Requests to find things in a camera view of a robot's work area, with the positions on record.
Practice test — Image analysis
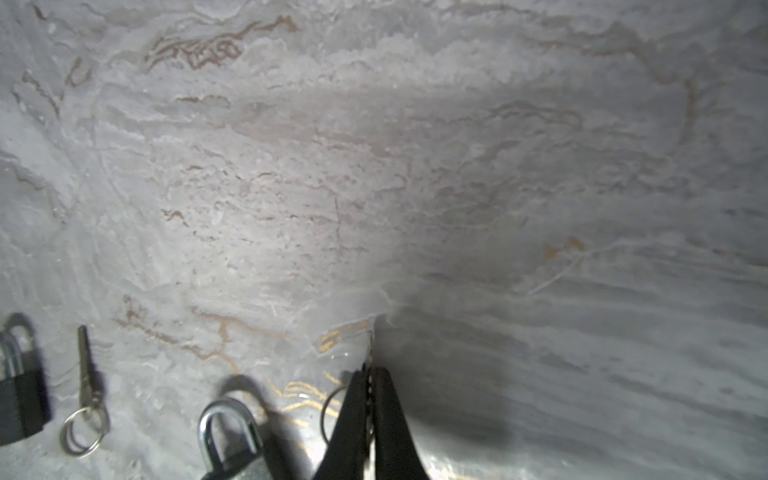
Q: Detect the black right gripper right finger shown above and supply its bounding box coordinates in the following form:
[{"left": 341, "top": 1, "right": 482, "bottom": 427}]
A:
[{"left": 371, "top": 367, "right": 429, "bottom": 480}]

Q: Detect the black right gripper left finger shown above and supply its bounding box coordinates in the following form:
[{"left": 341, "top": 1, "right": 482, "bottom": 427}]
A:
[{"left": 314, "top": 370, "right": 369, "bottom": 480}]

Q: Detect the black padlock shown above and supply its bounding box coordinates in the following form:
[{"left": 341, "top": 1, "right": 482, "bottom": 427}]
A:
[
  {"left": 1, "top": 331, "right": 47, "bottom": 447},
  {"left": 197, "top": 397, "right": 273, "bottom": 480}
]

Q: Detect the small silver key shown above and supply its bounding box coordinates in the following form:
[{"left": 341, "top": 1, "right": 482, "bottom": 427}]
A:
[{"left": 59, "top": 325, "right": 111, "bottom": 459}]

